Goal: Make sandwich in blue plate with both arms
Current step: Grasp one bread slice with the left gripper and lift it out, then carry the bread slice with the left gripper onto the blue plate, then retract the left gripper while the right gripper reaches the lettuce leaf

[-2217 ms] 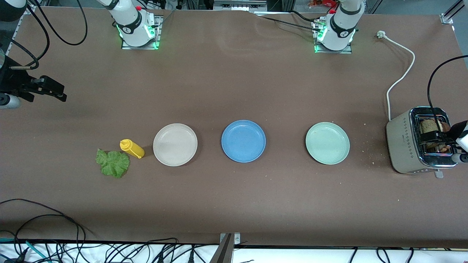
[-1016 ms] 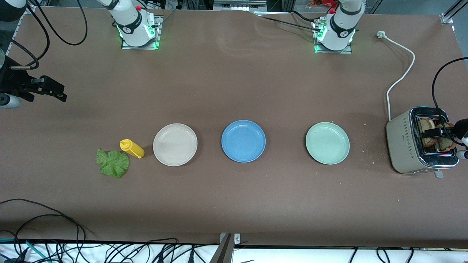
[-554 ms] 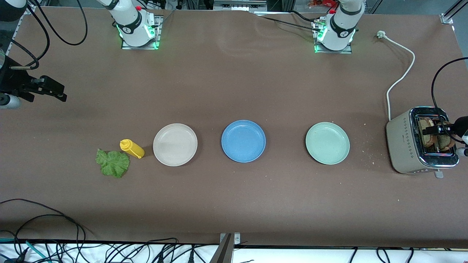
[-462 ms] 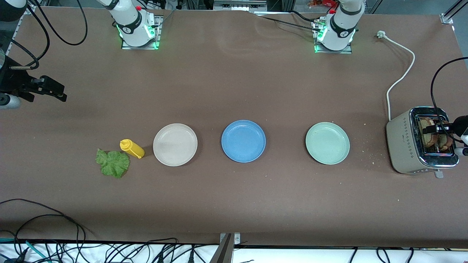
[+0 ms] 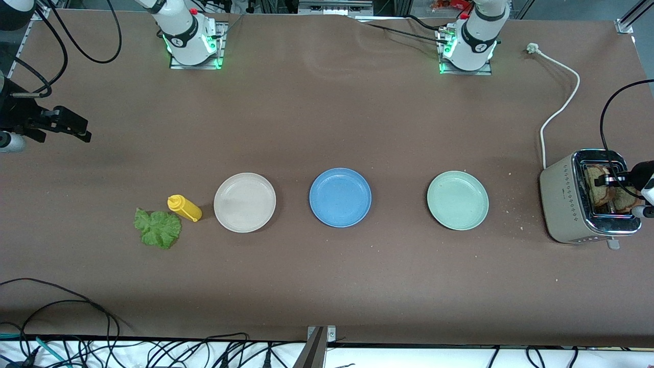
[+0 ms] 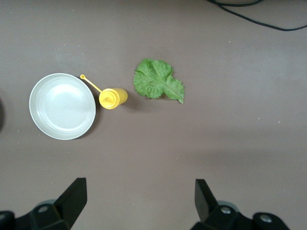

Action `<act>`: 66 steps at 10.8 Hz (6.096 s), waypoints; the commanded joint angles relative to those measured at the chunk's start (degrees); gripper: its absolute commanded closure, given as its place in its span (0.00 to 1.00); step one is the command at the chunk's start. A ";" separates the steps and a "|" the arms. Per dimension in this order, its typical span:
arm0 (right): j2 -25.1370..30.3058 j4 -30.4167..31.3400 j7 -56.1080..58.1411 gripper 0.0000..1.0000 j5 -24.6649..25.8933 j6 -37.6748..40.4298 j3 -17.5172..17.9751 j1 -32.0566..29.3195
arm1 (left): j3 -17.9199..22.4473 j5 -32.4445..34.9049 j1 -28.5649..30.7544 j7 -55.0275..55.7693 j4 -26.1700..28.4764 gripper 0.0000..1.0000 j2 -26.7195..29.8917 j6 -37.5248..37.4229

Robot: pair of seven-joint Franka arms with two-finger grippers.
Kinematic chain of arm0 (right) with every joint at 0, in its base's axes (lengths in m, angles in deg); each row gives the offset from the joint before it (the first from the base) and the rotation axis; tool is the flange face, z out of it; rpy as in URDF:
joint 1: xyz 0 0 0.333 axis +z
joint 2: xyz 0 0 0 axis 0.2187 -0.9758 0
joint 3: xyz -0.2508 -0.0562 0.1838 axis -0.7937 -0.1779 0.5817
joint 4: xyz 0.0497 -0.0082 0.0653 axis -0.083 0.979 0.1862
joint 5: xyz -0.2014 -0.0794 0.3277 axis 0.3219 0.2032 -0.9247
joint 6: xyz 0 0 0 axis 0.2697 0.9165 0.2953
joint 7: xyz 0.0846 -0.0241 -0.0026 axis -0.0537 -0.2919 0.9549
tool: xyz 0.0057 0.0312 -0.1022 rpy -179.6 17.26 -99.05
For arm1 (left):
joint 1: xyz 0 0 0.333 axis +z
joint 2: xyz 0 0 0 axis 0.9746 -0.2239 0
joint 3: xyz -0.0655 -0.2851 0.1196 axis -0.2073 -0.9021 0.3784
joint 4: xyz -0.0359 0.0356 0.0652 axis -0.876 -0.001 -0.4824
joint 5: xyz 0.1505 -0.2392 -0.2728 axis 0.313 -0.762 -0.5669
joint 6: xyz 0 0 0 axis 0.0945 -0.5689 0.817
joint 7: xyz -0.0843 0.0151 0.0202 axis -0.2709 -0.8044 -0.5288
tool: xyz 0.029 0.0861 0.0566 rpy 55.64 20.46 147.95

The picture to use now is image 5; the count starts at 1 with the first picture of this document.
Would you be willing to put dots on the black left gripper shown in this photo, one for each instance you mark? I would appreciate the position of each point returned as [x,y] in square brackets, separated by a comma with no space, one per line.
[639,175]

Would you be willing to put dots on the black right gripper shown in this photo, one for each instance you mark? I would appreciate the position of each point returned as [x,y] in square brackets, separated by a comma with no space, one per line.
[13,113]

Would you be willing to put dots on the brown bread slice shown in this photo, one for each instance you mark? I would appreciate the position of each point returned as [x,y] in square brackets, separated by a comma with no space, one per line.
[624,200]
[598,196]

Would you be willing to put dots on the green lettuce leaf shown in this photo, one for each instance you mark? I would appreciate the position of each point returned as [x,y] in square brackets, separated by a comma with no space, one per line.
[158,229]

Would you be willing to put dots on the yellow mustard squeeze bottle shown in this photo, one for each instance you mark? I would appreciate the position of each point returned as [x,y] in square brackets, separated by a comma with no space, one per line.
[185,208]

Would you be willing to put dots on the light green round plate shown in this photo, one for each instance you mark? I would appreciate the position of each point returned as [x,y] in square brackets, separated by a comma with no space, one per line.
[458,200]

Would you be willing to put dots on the beige round plate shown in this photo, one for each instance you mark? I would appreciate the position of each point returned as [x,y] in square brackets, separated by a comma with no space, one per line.
[244,203]

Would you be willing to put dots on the blue round plate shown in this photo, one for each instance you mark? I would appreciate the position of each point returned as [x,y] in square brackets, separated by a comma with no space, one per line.
[340,197]

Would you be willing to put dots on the beige chrome toaster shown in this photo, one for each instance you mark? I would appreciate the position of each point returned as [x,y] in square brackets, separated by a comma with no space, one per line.
[559,204]

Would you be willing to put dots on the red packet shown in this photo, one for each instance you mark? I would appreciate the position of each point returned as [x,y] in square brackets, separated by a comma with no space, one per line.
[449,5]

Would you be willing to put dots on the grey aluminium profile leg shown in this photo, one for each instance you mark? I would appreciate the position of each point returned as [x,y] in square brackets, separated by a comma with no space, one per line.
[311,353]

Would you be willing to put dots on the aluminium frame rail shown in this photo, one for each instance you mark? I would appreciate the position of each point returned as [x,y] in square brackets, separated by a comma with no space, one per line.
[624,25]
[28,41]

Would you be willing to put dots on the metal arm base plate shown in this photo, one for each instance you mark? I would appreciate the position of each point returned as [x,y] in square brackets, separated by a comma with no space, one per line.
[485,72]
[220,46]

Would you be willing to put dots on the metal frame piece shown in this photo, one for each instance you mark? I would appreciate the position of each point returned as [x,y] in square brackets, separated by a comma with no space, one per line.
[334,7]

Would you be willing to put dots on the silver metal table bracket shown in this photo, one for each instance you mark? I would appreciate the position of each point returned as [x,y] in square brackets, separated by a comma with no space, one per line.
[331,335]

